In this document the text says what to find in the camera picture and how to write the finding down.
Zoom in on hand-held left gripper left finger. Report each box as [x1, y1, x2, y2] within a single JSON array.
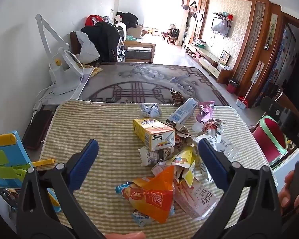
[[16, 139, 107, 239]]

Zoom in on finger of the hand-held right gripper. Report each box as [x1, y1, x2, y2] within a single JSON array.
[[260, 96, 299, 156]]

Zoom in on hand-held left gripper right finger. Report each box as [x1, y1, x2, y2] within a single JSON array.
[[189, 137, 283, 239]]

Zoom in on red bin with green rim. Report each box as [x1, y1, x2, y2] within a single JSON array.
[[252, 115, 289, 166]]

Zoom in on pink foil wrapper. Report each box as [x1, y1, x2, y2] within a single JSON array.
[[196, 101, 216, 123]]

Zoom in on blue white biscuit box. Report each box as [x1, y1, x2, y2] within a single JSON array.
[[169, 98, 198, 125]]

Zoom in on floral grey paper bag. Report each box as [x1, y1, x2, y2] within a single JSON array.
[[138, 146, 176, 167]]

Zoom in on orange snack wrapper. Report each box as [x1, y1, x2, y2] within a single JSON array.
[[121, 166, 176, 224]]

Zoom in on printed paper ball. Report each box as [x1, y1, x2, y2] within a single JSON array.
[[139, 103, 163, 119]]

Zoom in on person's right hand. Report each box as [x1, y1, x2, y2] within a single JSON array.
[[278, 170, 294, 208]]

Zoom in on person's left hand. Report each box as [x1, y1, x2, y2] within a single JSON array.
[[106, 231, 146, 239]]

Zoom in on red white crumpled wrapper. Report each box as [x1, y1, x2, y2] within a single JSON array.
[[202, 119, 226, 138]]

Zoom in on brown crumpled wrapper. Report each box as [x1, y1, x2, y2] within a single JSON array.
[[164, 119, 193, 146]]

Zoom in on yellow plastic clip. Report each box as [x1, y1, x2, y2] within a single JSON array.
[[31, 158, 55, 167]]

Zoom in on pink biscuit box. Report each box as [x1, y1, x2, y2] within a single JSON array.
[[173, 179, 218, 221]]

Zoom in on red white mop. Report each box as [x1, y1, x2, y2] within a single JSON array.
[[236, 72, 261, 109]]

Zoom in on dark red phone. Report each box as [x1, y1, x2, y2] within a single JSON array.
[[22, 110, 56, 150]]

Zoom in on blue printed door curtain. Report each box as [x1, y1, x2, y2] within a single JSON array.
[[269, 25, 297, 90]]

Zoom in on small red waste bin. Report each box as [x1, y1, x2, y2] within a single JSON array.
[[226, 79, 240, 94]]

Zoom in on yellow drink carton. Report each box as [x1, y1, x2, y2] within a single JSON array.
[[133, 118, 176, 152]]

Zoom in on brown cigarette box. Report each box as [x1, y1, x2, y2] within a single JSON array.
[[170, 88, 185, 107]]

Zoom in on blue toy stand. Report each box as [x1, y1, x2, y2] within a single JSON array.
[[0, 129, 63, 213]]

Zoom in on blue silver snack wrapper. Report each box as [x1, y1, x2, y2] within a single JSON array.
[[115, 183, 176, 227]]

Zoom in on white desk lamp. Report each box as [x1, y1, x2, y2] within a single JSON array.
[[35, 14, 85, 95]]

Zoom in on yellow picture book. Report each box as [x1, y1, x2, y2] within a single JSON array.
[[82, 64, 103, 76]]

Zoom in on grey patterned tablecloth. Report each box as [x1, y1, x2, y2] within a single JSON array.
[[76, 62, 231, 106]]

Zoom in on long television cabinet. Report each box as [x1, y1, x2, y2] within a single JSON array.
[[187, 42, 233, 84]]

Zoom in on white garment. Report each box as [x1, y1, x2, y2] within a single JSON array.
[[76, 31, 100, 64]]

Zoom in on dark wooden chair back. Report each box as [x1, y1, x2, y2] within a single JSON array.
[[70, 31, 81, 55]]

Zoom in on picture book rack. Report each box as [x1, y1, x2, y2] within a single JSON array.
[[117, 30, 127, 61]]

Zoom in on wooden sofa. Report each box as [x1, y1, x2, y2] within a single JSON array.
[[123, 41, 156, 63]]

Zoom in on black jacket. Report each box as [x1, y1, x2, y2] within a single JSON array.
[[81, 21, 121, 63]]

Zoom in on wooden dining chairs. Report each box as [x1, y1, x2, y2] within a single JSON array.
[[163, 28, 180, 45]]

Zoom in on red bag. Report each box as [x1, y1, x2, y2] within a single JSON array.
[[85, 15, 102, 26]]

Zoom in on black white plush toy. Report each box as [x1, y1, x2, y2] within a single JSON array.
[[116, 11, 139, 29]]

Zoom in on white charger cable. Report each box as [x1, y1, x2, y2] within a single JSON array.
[[30, 83, 53, 126]]

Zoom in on wall television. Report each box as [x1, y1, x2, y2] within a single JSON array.
[[212, 17, 230, 37]]

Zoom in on wall shelf with bowls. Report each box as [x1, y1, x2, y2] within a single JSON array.
[[212, 12, 233, 22]]

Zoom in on diamond wall decoration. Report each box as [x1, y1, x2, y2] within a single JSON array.
[[188, 0, 198, 18]]

